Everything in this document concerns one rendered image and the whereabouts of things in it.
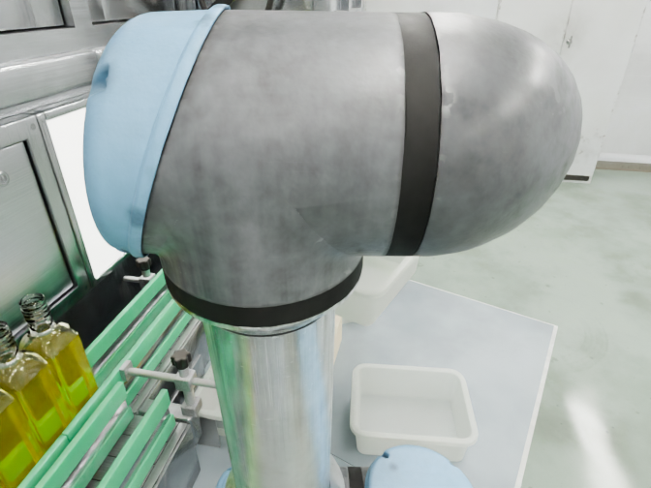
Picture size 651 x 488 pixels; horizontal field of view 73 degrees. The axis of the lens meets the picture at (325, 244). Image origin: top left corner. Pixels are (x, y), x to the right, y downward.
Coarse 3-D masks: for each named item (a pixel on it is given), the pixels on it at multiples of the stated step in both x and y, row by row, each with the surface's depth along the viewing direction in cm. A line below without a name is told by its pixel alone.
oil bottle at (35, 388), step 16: (32, 352) 56; (0, 368) 54; (16, 368) 54; (32, 368) 55; (48, 368) 58; (0, 384) 53; (16, 384) 54; (32, 384) 56; (48, 384) 58; (16, 400) 54; (32, 400) 56; (48, 400) 58; (32, 416) 56; (48, 416) 59; (64, 416) 62; (32, 432) 57; (48, 432) 59
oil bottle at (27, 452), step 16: (0, 400) 51; (0, 416) 51; (16, 416) 53; (0, 432) 51; (16, 432) 53; (0, 448) 51; (16, 448) 54; (32, 448) 56; (0, 464) 52; (16, 464) 54; (32, 464) 56; (0, 480) 53; (16, 480) 54
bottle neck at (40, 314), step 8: (24, 296) 58; (32, 296) 58; (40, 296) 58; (24, 304) 56; (32, 304) 56; (40, 304) 57; (24, 312) 57; (32, 312) 57; (40, 312) 57; (48, 312) 59; (32, 320) 57; (40, 320) 58; (48, 320) 59; (32, 328) 58; (40, 328) 58; (48, 328) 59
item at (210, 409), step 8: (208, 376) 86; (200, 392) 82; (208, 392) 85; (216, 392) 88; (208, 400) 85; (216, 400) 89; (208, 408) 85; (216, 408) 88; (208, 416) 78; (216, 416) 78
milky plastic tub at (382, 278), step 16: (368, 272) 79; (384, 272) 79; (400, 272) 67; (368, 288) 75; (384, 288) 63; (400, 288) 74; (352, 304) 66; (368, 304) 64; (384, 304) 69; (352, 320) 68; (368, 320) 66
